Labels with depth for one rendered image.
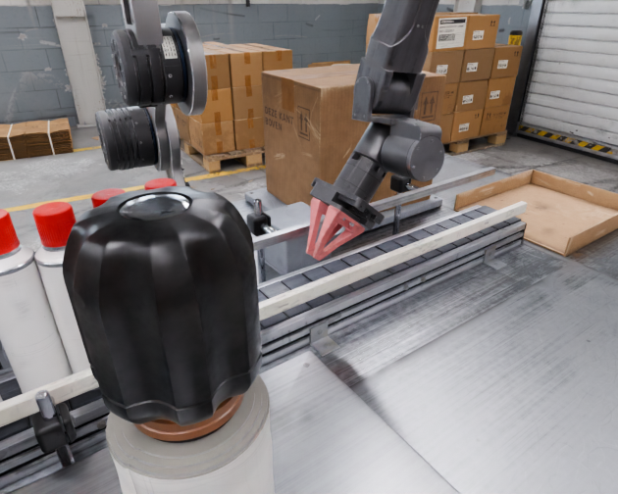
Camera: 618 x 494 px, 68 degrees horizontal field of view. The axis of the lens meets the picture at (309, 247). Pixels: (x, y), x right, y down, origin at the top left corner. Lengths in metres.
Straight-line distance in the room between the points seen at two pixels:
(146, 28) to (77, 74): 4.85
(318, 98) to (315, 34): 5.86
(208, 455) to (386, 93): 0.49
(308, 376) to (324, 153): 0.46
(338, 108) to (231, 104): 3.05
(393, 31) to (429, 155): 0.15
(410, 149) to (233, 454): 0.43
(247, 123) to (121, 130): 2.55
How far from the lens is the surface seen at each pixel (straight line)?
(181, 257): 0.17
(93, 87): 5.84
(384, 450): 0.48
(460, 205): 1.10
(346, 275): 0.64
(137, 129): 1.44
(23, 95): 5.88
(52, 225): 0.47
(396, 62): 0.62
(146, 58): 0.97
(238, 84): 3.84
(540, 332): 0.75
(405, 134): 0.60
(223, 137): 3.86
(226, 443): 0.24
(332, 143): 0.87
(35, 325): 0.52
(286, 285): 0.68
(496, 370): 0.66
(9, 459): 0.58
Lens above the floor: 1.25
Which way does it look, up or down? 29 degrees down
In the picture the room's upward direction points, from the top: straight up
